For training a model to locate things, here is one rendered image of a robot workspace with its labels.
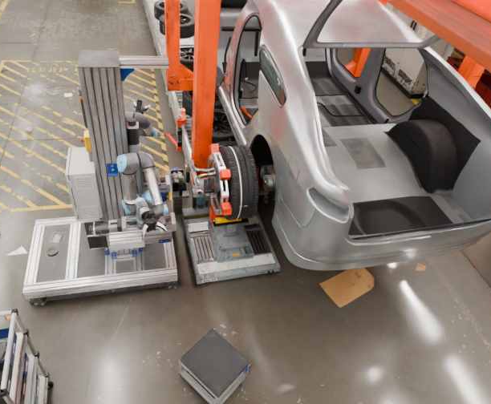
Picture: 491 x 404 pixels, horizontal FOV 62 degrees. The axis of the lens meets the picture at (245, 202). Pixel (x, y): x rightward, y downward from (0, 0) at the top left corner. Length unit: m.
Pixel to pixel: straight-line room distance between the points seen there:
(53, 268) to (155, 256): 0.87
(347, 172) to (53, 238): 2.79
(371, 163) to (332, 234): 1.35
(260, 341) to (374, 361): 0.99
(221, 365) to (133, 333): 0.90
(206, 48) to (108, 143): 1.06
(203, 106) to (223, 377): 2.17
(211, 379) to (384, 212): 2.01
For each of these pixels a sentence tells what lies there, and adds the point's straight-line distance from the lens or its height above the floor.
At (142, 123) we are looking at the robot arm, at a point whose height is 1.40.
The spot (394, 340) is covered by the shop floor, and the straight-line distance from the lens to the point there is 4.07.
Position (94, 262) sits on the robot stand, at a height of 0.21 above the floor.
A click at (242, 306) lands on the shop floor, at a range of 3.84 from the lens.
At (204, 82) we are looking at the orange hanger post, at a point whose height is 1.64.
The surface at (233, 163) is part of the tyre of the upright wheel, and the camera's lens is 3.38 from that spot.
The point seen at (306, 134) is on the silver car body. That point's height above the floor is 1.71.
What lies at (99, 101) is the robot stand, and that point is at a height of 1.79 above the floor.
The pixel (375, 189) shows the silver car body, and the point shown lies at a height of 0.93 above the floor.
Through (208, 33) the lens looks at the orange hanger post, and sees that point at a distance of 3.34.
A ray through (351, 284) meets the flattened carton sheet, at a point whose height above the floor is 0.01.
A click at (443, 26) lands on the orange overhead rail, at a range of 0.87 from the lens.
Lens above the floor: 3.22
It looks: 43 degrees down
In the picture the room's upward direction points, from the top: 9 degrees clockwise
